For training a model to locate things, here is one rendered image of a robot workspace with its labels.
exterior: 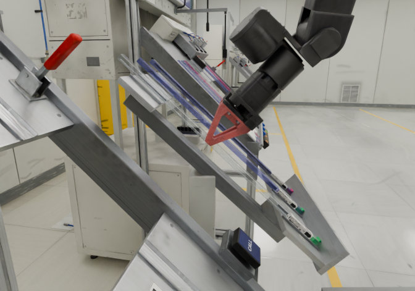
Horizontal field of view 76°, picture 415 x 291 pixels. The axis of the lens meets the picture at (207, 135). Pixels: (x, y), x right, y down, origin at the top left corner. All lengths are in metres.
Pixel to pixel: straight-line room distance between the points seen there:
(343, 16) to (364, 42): 7.74
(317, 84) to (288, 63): 7.47
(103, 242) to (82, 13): 1.12
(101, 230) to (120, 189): 1.17
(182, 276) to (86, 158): 0.21
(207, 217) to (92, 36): 0.95
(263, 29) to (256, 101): 0.11
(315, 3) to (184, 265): 0.40
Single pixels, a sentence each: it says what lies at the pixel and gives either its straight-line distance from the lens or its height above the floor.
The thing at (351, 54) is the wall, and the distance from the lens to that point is 8.09.
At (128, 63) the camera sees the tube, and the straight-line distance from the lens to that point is 0.49.
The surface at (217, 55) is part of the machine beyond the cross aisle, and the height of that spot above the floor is 1.23.
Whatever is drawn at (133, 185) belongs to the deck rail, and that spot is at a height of 0.89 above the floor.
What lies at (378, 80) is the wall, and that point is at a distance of 8.33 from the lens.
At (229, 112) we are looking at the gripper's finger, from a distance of 0.45.
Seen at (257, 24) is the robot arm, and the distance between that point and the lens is 0.43.
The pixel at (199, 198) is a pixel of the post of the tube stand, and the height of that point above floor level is 0.77.
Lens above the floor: 1.06
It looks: 15 degrees down
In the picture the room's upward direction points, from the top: straight up
